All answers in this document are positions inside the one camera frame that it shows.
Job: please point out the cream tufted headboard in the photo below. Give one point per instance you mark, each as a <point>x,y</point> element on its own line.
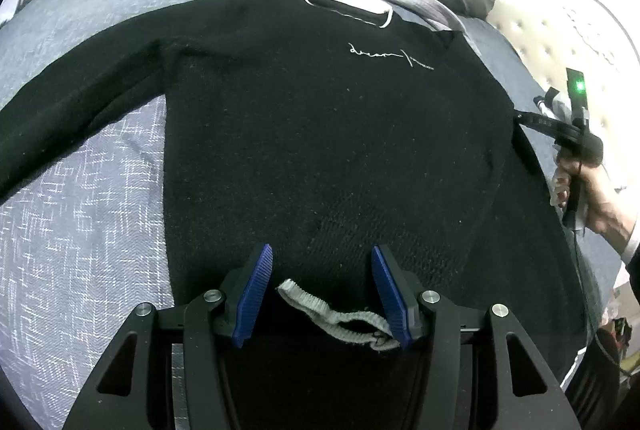
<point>550,34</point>

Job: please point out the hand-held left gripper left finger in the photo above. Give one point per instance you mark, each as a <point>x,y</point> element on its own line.
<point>255,295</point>

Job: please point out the person's right forearm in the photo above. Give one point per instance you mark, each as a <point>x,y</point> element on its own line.
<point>632,255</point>

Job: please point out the grey folded garment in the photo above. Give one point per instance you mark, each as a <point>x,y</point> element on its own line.
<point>557,104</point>

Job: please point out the person's right hand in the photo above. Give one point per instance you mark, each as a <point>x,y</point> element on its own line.
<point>600,205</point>

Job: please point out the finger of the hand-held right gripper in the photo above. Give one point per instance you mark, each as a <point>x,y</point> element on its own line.
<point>535,122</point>

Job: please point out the black knit sweater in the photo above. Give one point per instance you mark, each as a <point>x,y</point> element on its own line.
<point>325,134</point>

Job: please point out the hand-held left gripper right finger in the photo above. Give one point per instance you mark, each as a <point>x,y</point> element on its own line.
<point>390,295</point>

